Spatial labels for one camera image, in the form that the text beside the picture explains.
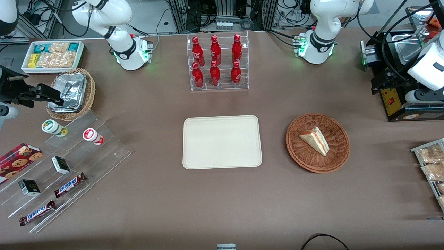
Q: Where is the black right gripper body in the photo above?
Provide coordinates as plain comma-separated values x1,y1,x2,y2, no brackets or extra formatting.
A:
0,65,31,105

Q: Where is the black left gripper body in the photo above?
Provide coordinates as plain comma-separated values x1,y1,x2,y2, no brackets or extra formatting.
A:
388,68,417,90

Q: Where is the triangle sandwich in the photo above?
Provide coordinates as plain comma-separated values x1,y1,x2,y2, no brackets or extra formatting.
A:
299,127,330,157

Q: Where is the white rectangular snack tray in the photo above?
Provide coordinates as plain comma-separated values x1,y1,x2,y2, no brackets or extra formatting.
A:
21,40,85,74

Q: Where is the light wicker basket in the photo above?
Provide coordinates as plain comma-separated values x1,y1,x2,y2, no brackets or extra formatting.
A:
46,68,96,122

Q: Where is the brown wicker basket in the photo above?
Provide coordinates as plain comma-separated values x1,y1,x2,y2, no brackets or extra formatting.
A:
285,113,350,173

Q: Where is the cream plastic tray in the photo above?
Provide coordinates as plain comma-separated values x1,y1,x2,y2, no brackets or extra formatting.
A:
182,115,263,170

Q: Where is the black kitchen appliance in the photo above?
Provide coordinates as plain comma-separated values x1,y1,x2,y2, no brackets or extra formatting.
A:
360,30,444,122

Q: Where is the silver foil packet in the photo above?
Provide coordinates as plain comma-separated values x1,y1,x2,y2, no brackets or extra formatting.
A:
54,72,87,105
47,99,84,113

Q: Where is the stainless steel pan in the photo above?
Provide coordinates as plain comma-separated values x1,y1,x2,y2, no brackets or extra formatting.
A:
395,41,425,64

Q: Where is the clear bag of cookies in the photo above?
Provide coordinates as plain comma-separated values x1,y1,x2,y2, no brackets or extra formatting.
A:
36,51,76,68
49,42,71,53

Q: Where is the green lid yogurt cup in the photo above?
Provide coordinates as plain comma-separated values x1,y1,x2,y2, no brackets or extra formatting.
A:
41,119,68,138

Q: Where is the red lid yogurt cup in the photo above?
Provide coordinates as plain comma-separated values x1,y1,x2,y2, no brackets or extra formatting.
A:
82,128,105,145

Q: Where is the red cookie box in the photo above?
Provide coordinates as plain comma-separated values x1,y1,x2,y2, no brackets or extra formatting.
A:
0,143,43,185

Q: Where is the small black box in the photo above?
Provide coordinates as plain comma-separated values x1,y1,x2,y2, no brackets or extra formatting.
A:
18,179,41,197
51,156,71,175

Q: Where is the clear acrylic stepped stand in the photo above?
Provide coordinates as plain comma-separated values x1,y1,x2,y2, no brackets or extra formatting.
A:
0,110,131,234

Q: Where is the brown Snickers bar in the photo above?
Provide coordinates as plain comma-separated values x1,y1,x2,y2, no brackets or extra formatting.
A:
19,200,57,227
54,172,87,198

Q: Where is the red cola bottle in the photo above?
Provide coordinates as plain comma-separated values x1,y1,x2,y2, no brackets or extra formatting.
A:
192,62,204,89
210,60,221,87
192,36,205,67
231,61,242,87
232,34,243,65
210,35,222,66

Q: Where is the clear acrylic bottle rack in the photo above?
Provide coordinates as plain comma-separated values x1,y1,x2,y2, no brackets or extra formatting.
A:
187,31,249,91

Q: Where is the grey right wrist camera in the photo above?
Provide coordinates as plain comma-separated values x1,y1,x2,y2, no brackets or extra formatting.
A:
0,104,20,130

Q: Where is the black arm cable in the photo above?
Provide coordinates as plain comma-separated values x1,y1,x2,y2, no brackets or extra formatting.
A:
357,0,418,82

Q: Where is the metal wire basket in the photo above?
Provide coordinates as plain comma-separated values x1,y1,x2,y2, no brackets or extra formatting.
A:
405,6,444,47

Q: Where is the aluminium frame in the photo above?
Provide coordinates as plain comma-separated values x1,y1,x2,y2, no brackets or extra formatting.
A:
168,0,279,34

